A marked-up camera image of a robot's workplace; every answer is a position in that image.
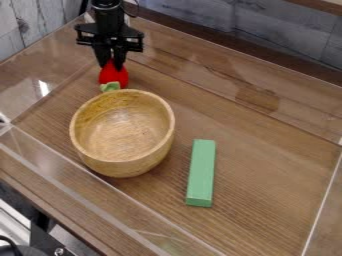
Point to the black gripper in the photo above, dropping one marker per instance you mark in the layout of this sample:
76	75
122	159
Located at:
127	37

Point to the red plush strawberry fruit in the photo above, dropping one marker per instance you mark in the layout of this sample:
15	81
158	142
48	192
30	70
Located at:
112	79

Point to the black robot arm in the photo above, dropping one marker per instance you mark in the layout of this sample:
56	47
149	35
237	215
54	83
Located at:
110	13

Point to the wooden bowl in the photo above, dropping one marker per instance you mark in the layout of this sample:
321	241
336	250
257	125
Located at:
122	132

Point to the clear acrylic tray walls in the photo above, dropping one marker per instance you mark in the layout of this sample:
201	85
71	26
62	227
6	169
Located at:
274	120

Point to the green rectangular block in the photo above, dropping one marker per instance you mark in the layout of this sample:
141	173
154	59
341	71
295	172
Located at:
201	175

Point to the black table leg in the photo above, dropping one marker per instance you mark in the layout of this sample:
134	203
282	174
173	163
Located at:
26	228

